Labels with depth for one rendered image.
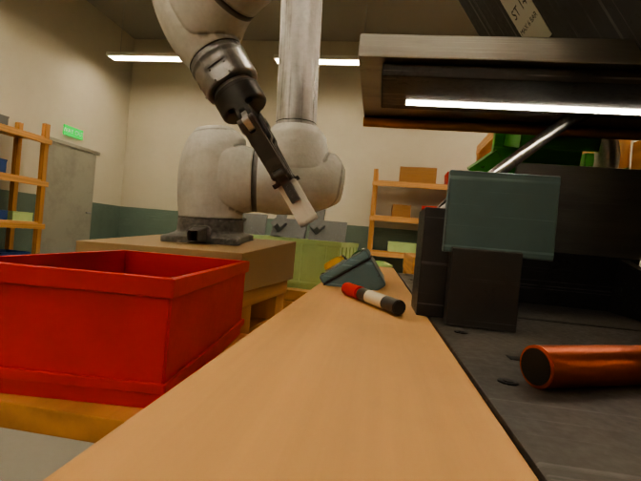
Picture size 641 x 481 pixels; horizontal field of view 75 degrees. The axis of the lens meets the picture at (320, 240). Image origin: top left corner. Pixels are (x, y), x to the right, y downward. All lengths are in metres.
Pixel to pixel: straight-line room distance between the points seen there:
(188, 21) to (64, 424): 0.53
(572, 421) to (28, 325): 0.43
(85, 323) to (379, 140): 7.48
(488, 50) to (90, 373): 0.43
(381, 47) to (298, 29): 0.75
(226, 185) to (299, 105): 0.26
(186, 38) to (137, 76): 8.92
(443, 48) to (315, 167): 0.65
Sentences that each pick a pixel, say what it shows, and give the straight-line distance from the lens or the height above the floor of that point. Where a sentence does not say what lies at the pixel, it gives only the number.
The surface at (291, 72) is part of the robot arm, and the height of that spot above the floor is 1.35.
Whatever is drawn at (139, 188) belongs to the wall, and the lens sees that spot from 9.06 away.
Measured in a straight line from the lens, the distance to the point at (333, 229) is 1.68.
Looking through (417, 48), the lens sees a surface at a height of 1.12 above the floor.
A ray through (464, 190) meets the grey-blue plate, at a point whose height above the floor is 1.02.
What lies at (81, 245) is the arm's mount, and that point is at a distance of 0.99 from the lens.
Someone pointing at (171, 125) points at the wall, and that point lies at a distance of 8.95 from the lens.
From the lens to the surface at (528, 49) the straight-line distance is 0.37.
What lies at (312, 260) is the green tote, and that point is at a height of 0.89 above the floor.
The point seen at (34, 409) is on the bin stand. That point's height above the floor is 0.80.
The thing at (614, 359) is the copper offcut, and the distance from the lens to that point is 0.28.
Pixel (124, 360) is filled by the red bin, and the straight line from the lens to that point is 0.43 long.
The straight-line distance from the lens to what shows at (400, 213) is 7.05.
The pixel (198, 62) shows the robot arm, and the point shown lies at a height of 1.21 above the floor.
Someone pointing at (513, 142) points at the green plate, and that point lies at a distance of 0.59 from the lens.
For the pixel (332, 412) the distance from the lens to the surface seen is 0.18.
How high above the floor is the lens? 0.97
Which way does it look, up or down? level
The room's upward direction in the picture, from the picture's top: 5 degrees clockwise
